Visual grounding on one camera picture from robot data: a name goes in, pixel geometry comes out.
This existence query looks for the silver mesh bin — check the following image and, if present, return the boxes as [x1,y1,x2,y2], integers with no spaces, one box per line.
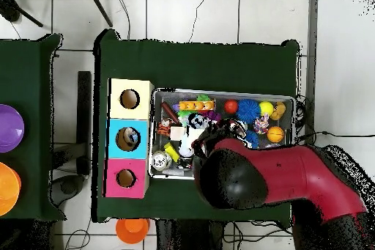
[147,87,297,181]

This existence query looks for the wooden box with three holes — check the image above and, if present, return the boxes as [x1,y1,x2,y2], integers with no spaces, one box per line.
[103,78,155,199]

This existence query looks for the plain wooden cube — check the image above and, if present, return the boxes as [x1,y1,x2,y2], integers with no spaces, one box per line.
[170,125,185,141]

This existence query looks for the orange toy building block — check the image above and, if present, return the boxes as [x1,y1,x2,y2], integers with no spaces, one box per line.
[178,100,217,113]

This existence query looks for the tiger striped plush toy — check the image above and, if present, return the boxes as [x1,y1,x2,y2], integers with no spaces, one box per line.
[157,117,173,137]

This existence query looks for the purple spiky rubber toy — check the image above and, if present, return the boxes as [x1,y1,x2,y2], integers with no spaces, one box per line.
[201,111,223,122]

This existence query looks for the dark green table cloth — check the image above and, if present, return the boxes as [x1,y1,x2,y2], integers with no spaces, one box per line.
[92,28,301,227]
[0,33,67,221]

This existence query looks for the blue spiky rubber ball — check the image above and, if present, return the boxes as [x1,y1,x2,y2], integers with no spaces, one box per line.
[234,98,261,125]

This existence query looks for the yellow smooth ball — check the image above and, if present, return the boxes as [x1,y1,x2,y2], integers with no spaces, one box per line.
[258,100,275,118]

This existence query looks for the orange toy basketball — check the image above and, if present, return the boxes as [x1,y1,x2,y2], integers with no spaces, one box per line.
[267,125,286,144]

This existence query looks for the orange plastic cup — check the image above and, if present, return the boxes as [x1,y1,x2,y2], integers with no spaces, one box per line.
[115,218,151,245]

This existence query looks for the purple plastic plate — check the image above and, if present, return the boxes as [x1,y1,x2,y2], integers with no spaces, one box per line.
[0,103,25,153]

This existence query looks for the orange plastic bowl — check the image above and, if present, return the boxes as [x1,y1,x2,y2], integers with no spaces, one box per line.
[0,161,22,217]

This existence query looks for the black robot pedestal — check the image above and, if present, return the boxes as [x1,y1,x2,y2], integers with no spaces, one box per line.
[155,218,226,250]

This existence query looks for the black metal frame legs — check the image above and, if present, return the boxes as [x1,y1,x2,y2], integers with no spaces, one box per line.
[0,0,114,28]

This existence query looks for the black cable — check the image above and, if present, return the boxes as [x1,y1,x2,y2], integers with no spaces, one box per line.
[295,130,375,142]

